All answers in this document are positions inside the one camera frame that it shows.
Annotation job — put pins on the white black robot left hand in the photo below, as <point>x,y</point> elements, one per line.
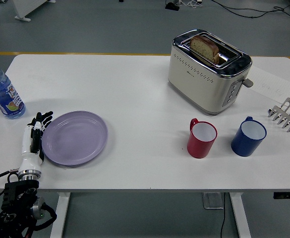
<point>28,148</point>

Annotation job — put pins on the purple plate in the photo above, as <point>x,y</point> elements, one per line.
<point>75,138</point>

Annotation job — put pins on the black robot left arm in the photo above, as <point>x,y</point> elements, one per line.
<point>18,198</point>

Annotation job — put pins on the blue drink bottle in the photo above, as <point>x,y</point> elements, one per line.
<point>1,86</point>

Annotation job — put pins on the red mug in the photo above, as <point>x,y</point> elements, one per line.
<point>199,147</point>

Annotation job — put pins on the cream silver toaster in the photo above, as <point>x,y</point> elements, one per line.
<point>199,89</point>

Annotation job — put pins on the black floor device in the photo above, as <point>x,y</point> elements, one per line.
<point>172,6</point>

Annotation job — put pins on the brown bread slice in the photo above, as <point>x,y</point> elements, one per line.
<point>204,47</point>

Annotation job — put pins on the blue mug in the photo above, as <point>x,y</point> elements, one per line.
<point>244,146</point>

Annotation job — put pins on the white paper sheet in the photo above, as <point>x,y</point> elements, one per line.
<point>271,84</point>

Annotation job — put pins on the silver metal toast rack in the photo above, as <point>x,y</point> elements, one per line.
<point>289,116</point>

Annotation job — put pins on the black table control panel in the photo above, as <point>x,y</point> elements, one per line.
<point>288,195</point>

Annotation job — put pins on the white furniture frame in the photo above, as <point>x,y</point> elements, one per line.
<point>23,8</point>

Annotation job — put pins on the clear bracket under table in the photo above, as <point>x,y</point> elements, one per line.
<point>213,202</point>

